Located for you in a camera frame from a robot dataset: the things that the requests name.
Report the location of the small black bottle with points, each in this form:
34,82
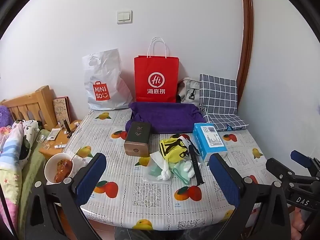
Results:
67,128

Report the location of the colourful quilt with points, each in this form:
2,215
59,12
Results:
8,160

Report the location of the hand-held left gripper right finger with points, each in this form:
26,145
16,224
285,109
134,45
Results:
223,180

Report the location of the mint green cloth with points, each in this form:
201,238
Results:
180,173

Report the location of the braised meat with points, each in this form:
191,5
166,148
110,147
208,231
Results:
63,170

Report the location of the green tissue pack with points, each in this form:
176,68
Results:
153,170

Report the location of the yellow pouch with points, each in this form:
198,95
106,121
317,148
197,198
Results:
172,150

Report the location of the brown wooden door frame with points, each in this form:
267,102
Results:
246,42

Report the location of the white plastic shopping bag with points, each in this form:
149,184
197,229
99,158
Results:
105,75

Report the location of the purple towel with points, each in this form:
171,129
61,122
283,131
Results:
165,115

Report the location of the blue cardboard box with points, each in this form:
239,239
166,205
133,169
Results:
210,140

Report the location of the wooden skewer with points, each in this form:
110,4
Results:
75,153

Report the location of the green tin box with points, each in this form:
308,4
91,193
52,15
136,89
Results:
137,137

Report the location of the person's right hand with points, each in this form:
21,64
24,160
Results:
298,223

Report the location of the white sachet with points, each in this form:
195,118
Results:
53,134

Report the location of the red paper bag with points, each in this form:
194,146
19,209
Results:
156,80

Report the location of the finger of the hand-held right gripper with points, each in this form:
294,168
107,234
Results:
278,168
301,158

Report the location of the patterned book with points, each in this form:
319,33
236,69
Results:
61,110

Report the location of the wooden headboard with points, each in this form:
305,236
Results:
30,105

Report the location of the white paper bowl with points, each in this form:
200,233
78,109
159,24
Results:
51,166

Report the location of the grey checked cushion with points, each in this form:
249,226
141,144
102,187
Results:
220,97

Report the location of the purple plush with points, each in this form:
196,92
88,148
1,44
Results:
5,116

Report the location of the green bedsheet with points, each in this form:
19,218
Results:
31,175

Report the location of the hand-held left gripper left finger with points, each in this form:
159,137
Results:
91,177

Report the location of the fruit printed tablecloth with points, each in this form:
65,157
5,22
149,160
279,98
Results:
140,197

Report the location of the clear glass cup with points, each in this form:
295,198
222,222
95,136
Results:
43,142

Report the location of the beige backpack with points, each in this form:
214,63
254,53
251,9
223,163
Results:
187,91

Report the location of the wooden nightstand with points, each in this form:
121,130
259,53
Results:
53,152

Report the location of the white lip balm tube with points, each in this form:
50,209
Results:
60,145

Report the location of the white light switch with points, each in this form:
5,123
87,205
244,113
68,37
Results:
124,17

